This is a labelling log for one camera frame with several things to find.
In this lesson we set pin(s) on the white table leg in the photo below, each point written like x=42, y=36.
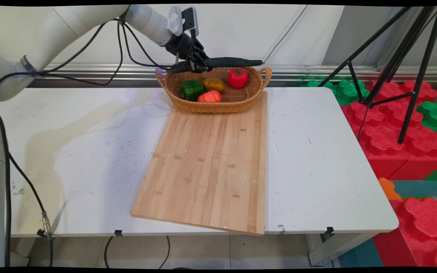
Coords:
x=336, y=250

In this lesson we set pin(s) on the teal foam mat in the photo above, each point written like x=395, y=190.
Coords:
x=360, y=256
x=419, y=188

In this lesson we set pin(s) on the orange foam piece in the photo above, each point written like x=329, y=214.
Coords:
x=388, y=189

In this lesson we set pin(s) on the green toy bell pepper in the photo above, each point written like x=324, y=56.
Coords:
x=192, y=90

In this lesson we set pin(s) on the dark green toy cucumber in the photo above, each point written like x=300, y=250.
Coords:
x=237, y=61

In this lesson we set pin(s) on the orange toy bell pepper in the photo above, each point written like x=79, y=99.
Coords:
x=210, y=97

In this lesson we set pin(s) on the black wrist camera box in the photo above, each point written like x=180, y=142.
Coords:
x=190, y=19

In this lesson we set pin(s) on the red foam puzzle block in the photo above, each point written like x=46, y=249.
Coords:
x=423, y=223
x=425, y=91

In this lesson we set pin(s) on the bamboo cutting board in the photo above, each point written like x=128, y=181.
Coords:
x=203, y=178

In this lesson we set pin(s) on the black table edge clip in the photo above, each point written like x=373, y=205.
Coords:
x=329, y=229
x=41, y=232
x=118, y=232

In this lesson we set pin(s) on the black camera tripod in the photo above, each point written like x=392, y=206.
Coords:
x=396, y=57

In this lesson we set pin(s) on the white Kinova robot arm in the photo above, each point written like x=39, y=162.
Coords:
x=51, y=34

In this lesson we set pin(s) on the green foam puzzle block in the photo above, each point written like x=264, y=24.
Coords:
x=436, y=113
x=349, y=93

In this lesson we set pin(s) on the yellow-brown potato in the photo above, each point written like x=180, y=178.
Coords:
x=214, y=85

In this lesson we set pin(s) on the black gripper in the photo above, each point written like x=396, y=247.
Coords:
x=182, y=46

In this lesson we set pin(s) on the aluminium wall rail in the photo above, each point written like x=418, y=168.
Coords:
x=317, y=72

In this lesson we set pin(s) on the large red foam block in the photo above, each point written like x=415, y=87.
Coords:
x=385, y=148

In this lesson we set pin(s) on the red toy tomato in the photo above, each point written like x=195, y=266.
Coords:
x=238, y=78

